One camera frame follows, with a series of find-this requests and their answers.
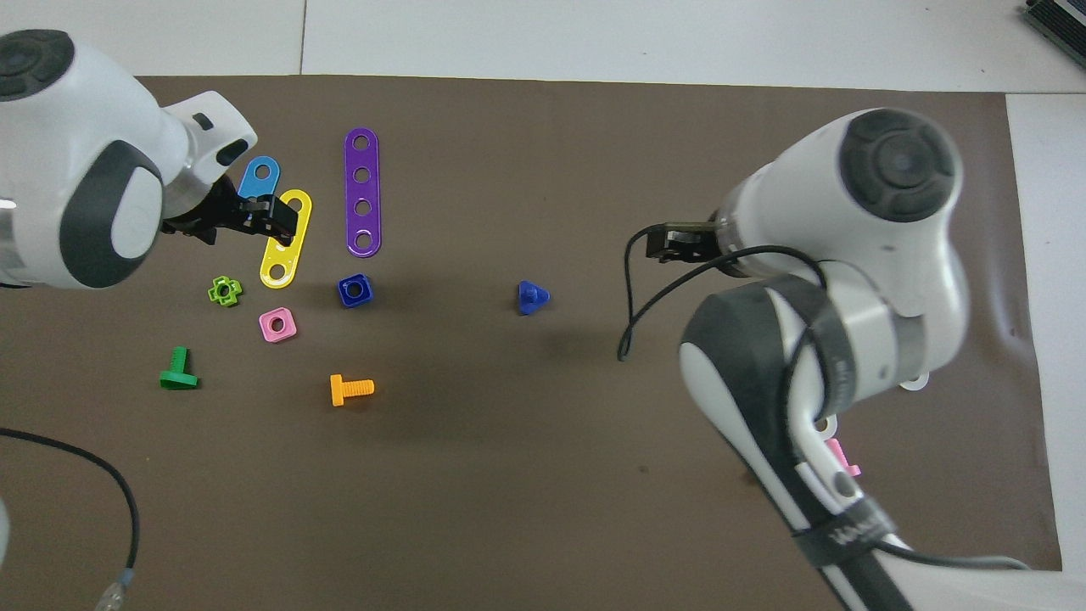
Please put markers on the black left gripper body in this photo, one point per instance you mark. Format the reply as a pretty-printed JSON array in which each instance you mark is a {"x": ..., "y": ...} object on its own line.
[{"x": 212, "y": 216}]

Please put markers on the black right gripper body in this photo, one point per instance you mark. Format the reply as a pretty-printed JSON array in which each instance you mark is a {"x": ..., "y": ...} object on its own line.
[{"x": 711, "y": 242}]

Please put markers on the dark blue square nut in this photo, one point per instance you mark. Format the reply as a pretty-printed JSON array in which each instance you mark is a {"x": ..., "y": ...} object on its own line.
[{"x": 355, "y": 290}]

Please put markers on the dark blue plastic screw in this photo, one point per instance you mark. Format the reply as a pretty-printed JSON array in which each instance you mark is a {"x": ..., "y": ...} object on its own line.
[{"x": 532, "y": 298}]

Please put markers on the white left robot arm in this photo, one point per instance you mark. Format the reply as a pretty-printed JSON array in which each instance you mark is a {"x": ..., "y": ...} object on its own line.
[{"x": 76, "y": 144}]

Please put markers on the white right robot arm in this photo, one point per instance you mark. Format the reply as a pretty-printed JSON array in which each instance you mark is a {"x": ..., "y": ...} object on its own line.
[{"x": 857, "y": 322}]

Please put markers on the yellow three-hole plate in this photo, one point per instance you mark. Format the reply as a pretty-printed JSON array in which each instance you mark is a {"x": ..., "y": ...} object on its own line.
[{"x": 284, "y": 259}]

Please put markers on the blue two-hole plate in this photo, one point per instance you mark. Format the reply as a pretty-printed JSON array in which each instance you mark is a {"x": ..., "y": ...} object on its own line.
[{"x": 261, "y": 176}]

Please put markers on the lime green cross nut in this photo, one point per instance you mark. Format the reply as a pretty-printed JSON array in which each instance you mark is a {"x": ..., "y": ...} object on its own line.
[{"x": 225, "y": 291}]

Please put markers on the purple four-hole plate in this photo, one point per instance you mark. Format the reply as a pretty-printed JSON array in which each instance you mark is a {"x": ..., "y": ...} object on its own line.
[{"x": 362, "y": 192}]

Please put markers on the pink square plastic nut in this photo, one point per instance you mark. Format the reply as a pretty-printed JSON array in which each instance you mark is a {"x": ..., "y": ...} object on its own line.
[{"x": 277, "y": 324}]

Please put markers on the dark green plastic screw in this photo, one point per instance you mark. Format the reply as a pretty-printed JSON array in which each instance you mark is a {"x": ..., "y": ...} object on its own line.
[{"x": 178, "y": 373}]

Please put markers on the orange plastic screw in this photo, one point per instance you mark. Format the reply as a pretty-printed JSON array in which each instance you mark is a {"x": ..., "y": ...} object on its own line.
[{"x": 349, "y": 389}]

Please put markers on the white curved five-hole plate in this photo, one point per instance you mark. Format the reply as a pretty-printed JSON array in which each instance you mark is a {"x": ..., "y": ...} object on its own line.
[{"x": 915, "y": 383}]

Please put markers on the pink plastic screw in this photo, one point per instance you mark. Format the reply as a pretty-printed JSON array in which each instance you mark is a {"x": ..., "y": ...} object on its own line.
[{"x": 846, "y": 462}]

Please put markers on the brown table mat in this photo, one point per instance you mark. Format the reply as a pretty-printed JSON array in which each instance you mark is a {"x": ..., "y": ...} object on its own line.
[{"x": 509, "y": 492}]

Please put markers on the dark grey ribbed device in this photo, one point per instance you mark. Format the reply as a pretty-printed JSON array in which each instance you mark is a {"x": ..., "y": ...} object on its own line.
[{"x": 1060, "y": 19}]

